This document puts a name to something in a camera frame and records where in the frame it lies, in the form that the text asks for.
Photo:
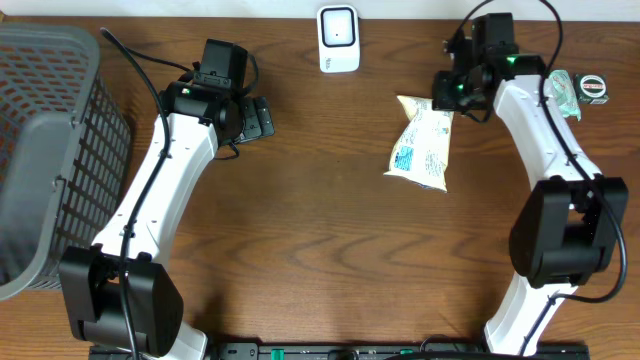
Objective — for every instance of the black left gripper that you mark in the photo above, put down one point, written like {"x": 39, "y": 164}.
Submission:
{"x": 256, "y": 118}

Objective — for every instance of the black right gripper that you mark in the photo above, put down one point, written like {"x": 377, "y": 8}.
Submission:
{"x": 441, "y": 97}

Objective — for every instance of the large white wet-wipes pack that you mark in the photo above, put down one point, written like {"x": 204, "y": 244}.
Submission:
{"x": 421, "y": 154}

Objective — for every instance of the teal crinkled snack packet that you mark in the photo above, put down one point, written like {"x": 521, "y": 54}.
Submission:
{"x": 564, "y": 93}

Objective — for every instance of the small dark green box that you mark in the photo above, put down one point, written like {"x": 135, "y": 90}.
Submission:
{"x": 591, "y": 89}

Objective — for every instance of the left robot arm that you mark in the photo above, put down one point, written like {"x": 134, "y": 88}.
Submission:
{"x": 117, "y": 291}

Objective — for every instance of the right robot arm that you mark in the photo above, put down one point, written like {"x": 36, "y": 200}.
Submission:
{"x": 567, "y": 242}

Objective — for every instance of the white barcode scanner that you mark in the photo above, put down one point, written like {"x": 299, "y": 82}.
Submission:
{"x": 338, "y": 38}

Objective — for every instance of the grey plastic mesh basket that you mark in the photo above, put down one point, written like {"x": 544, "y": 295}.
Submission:
{"x": 65, "y": 150}

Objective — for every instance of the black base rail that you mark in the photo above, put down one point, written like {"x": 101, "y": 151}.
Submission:
{"x": 253, "y": 351}

